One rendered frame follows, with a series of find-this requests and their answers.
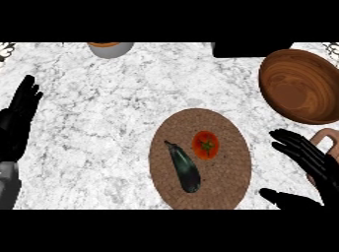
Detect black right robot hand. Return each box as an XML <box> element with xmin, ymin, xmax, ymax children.
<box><xmin>259</xmin><ymin>128</ymin><xmax>339</xmax><ymax>211</ymax></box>

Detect brown wooden bowl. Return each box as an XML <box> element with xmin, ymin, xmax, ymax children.
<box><xmin>257</xmin><ymin>48</ymin><xmax>339</xmax><ymax>126</ymax></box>

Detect brown woven round placemat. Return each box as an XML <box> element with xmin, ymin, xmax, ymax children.
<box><xmin>148</xmin><ymin>107</ymin><xmax>253</xmax><ymax>211</ymax></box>

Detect red tomato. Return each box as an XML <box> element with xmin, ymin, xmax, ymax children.
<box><xmin>191</xmin><ymin>130</ymin><xmax>220</xmax><ymax>160</ymax></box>

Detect grey pot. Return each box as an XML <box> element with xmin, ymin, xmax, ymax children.
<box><xmin>86</xmin><ymin>41</ymin><xmax>135</xmax><ymax>60</ymax></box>

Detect dark green eggplant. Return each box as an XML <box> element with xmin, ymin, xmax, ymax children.
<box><xmin>163</xmin><ymin>140</ymin><xmax>203</xmax><ymax>194</ymax></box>

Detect black appliance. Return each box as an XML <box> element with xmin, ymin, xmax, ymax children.
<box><xmin>212</xmin><ymin>41</ymin><xmax>296</xmax><ymax>59</ymax></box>

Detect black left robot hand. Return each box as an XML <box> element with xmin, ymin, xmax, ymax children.
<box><xmin>0</xmin><ymin>74</ymin><xmax>44</xmax><ymax>166</ymax></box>

